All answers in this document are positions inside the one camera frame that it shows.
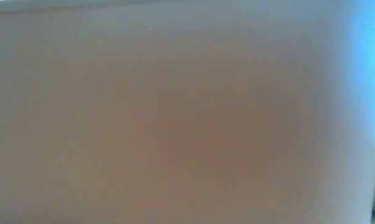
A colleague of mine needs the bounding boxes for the orange plastic bin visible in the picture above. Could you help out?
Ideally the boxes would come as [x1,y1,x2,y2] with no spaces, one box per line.
[0,0,375,224]

